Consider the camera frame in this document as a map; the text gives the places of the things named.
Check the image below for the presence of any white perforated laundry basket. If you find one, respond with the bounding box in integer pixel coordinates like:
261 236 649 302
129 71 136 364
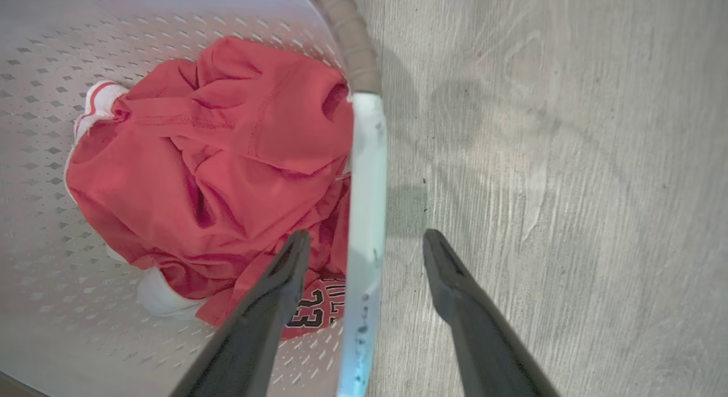
0 0 388 397

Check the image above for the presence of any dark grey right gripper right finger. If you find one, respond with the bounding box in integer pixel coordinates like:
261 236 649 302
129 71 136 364
423 229 561 397

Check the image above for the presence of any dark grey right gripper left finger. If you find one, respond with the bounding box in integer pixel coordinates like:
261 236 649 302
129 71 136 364
169 230 312 397

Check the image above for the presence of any red basketball jersey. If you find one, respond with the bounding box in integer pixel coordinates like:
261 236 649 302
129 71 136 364
64 36 354 341

